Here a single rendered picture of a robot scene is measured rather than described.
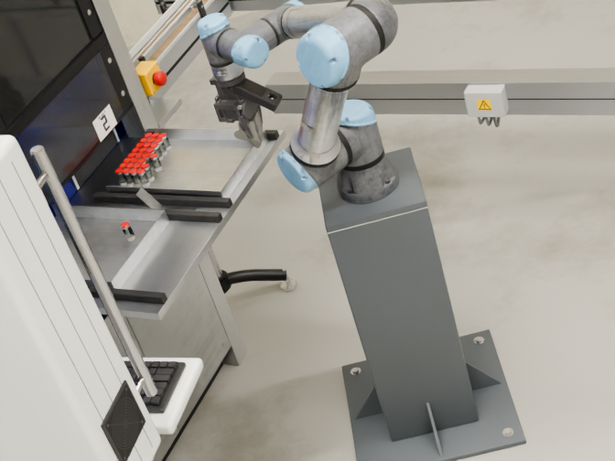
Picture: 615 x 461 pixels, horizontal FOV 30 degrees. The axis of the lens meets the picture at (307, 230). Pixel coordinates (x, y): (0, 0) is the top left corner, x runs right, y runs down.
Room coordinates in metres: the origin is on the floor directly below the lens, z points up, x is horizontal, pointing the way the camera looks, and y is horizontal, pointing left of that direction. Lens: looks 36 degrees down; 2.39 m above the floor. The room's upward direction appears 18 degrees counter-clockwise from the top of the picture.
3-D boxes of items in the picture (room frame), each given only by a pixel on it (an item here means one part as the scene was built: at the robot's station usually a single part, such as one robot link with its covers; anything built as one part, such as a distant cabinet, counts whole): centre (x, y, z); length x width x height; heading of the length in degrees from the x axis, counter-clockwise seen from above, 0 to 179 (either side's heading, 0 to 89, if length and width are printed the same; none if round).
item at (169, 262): (2.41, 0.37, 0.87); 0.70 x 0.48 x 0.02; 146
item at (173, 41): (3.18, 0.26, 0.92); 0.69 x 0.15 x 0.16; 146
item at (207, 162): (2.53, 0.24, 0.90); 0.34 x 0.26 x 0.04; 56
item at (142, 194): (2.37, 0.30, 0.91); 0.14 x 0.03 x 0.06; 57
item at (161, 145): (2.59, 0.33, 0.91); 0.18 x 0.02 x 0.05; 146
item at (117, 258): (2.31, 0.52, 0.90); 0.34 x 0.26 x 0.04; 56
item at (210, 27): (2.49, 0.06, 1.21); 0.09 x 0.08 x 0.11; 30
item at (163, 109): (2.90, 0.32, 0.87); 0.14 x 0.13 x 0.02; 56
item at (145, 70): (2.86, 0.30, 1.00); 0.08 x 0.07 x 0.07; 56
